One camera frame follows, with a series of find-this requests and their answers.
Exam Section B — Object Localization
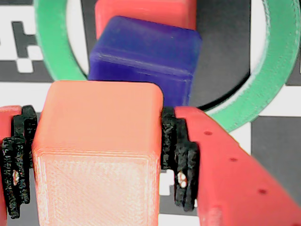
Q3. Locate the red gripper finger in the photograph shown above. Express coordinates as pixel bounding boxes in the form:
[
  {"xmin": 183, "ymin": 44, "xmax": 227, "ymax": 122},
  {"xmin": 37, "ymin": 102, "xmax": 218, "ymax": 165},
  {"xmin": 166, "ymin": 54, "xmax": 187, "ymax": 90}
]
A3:
[
  {"xmin": 160, "ymin": 106, "xmax": 301, "ymax": 226},
  {"xmin": 0, "ymin": 105, "xmax": 38, "ymax": 226}
]

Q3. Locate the orange cube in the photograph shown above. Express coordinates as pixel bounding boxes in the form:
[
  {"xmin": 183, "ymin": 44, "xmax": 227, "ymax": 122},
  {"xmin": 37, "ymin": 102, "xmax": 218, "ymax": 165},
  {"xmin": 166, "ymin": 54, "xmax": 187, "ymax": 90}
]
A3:
[{"xmin": 32, "ymin": 80, "xmax": 165, "ymax": 226}]

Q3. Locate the blue cube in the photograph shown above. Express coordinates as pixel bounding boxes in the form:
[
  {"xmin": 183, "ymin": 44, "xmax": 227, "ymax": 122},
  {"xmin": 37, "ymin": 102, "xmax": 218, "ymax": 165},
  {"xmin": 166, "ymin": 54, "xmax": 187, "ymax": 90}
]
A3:
[{"xmin": 88, "ymin": 15, "xmax": 203, "ymax": 108}]

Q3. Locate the red cube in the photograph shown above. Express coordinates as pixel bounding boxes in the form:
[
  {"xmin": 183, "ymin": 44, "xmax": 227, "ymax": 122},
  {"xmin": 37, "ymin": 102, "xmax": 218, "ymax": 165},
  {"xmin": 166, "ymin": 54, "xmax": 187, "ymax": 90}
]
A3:
[{"xmin": 95, "ymin": 0, "xmax": 197, "ymax": 40}]

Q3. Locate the checkerboard marker mat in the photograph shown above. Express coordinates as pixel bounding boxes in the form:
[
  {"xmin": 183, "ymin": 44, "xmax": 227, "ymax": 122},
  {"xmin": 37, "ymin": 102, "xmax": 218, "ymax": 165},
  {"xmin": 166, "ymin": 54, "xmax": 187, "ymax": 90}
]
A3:
[{"xmin": 0, "ymin": 0, "xmax": 301, "ymax": 226}]

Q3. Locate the green ring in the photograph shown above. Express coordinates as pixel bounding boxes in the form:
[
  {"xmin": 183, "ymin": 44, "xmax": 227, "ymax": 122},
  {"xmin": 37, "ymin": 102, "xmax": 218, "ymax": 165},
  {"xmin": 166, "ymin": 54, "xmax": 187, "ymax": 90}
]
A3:
[{"xmin": 34, "ymin": 0, "xmax": 301, "ymax": 132}]

